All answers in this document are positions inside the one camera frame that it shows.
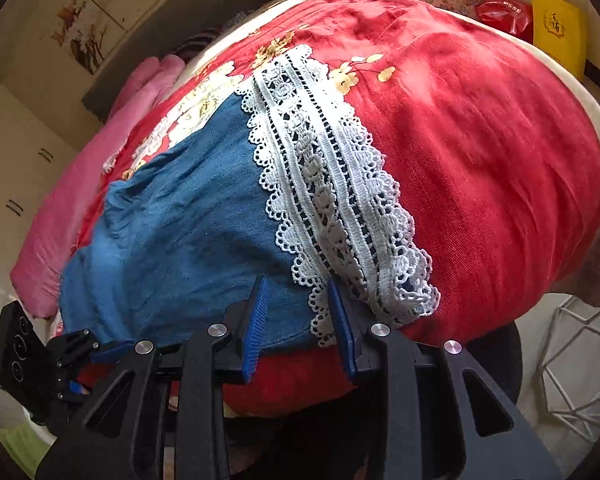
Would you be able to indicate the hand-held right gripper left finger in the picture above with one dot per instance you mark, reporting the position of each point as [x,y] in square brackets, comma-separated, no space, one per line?
[256,330]

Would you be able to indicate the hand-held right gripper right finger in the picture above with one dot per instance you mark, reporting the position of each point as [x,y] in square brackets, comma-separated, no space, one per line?
[341,335]

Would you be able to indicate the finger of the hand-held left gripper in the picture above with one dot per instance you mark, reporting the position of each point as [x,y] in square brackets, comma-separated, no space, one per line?
[112,351]
[72,392]

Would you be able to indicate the blue denim pants lace hem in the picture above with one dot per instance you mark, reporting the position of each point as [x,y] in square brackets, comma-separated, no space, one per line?
[190,240]

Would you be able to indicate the person's black trouser leg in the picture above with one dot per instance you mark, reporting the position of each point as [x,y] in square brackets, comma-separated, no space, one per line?
[300,440]

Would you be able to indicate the pink pillow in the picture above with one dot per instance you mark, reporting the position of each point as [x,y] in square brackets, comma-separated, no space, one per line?
[80,185]

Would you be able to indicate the white wardrobe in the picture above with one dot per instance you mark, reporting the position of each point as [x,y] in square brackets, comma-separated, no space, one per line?
[15,175]

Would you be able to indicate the red floral blanket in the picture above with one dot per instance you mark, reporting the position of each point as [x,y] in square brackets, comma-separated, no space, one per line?
[480,185]

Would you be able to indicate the dark striped pillow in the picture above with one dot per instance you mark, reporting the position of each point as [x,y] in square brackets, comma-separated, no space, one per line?
[195,42]

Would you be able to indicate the pink floral cloth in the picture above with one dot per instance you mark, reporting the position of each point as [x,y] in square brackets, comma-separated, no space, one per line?
[455,0]

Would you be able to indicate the red plastic bag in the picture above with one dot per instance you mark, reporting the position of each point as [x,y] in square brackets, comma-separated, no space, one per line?
[505,17]

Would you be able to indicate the floral print wall panel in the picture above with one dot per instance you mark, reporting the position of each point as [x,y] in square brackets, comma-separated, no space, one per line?
[105,10]

